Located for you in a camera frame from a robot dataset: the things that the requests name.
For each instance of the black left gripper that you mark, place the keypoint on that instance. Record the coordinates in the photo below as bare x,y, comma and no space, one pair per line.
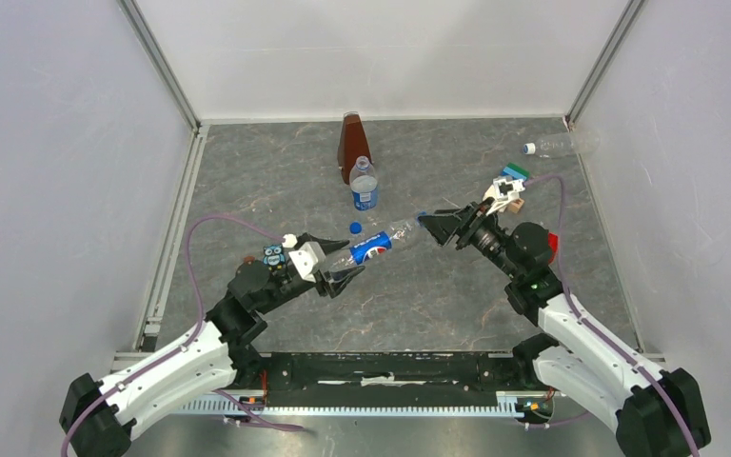
336,280

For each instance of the brown wooden metronome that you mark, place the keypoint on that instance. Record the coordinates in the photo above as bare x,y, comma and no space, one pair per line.
352,144

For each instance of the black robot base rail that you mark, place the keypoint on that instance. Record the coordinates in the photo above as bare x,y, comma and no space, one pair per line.
415,383

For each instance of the Pepsi bottle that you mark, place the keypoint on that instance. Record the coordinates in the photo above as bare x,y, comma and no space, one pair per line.
364,185
397,236

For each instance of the aluminium frame post left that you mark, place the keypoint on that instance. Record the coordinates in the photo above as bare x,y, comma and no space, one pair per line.
139,24

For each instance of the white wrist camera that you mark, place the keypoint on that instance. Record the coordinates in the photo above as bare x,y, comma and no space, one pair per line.
502,192
305,253

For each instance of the blue owl toy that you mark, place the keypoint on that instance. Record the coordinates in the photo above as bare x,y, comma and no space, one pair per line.
274,257

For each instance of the aluminium frame post right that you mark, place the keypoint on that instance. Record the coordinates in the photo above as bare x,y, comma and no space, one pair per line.
626,21

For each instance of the clear unlabelled plastic bottle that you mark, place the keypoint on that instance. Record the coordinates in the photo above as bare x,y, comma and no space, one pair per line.
563,144

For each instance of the red toy block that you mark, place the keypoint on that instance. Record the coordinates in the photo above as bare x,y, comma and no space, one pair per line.
553,243

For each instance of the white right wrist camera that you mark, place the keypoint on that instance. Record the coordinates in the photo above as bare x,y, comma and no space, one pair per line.
502,192

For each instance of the blue green stacked block toy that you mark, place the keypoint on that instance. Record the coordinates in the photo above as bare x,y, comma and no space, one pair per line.
516,172

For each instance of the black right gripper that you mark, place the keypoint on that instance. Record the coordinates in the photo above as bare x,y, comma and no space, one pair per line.
443,224

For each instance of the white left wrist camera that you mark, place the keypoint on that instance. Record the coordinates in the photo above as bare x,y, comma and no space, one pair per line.
305,253

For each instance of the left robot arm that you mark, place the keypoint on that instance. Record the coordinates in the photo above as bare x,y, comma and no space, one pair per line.
102,417

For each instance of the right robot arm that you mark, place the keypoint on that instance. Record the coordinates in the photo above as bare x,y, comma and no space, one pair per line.
650,410

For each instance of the aluminium frame post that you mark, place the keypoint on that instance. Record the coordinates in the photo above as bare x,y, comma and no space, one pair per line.
139,24
626,21

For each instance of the light wooden cube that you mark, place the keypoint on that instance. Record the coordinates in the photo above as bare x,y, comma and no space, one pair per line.
516,205

